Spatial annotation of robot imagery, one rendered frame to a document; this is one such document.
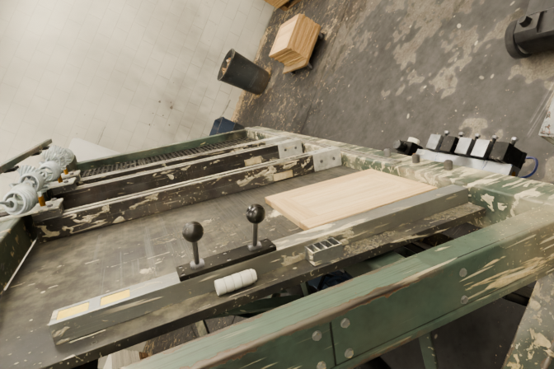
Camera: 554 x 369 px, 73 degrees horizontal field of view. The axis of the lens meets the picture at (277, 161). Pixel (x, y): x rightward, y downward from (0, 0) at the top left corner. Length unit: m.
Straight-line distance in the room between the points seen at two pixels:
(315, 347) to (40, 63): 6.06
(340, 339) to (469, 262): 0.26
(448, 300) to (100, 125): 5.86
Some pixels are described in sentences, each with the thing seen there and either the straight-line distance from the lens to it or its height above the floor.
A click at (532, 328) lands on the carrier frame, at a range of 1.06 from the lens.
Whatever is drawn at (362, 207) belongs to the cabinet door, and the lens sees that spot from 1.01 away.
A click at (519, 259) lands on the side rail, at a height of 1.01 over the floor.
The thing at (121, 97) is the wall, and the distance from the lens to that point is 6.29.
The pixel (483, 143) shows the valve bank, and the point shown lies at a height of 0.76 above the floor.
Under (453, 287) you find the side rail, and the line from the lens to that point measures 0.72.
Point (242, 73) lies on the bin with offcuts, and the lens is 5.51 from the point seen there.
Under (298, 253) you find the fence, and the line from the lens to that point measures 0.81.
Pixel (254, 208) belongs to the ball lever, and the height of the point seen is 1.44.
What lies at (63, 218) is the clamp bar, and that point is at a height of 1.75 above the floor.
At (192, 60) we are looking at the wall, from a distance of 6.52.
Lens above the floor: 1.72
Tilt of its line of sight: 24 degrees down
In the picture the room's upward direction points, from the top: 67 degrees counter-clockwise
